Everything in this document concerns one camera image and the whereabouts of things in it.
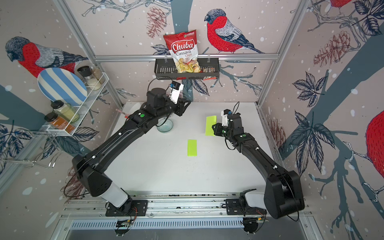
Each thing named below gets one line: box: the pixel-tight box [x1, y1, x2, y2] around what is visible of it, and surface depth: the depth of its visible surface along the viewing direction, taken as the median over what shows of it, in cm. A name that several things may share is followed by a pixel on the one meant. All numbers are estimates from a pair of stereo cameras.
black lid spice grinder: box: [77, 66, 101, 91], surface depth 83 cm
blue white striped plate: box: [37, 67, 88, 107], surface depth 73 cm
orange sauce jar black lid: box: [44, 112, 76, 134], surface depth 63 cm
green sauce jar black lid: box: [50, 100, 80, 123], surface depth 67 cm
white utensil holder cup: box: [129, 102, 141, 115], surface depth 103 cm
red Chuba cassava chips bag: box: [163, 29, 201, 73], surface depth 83 cm
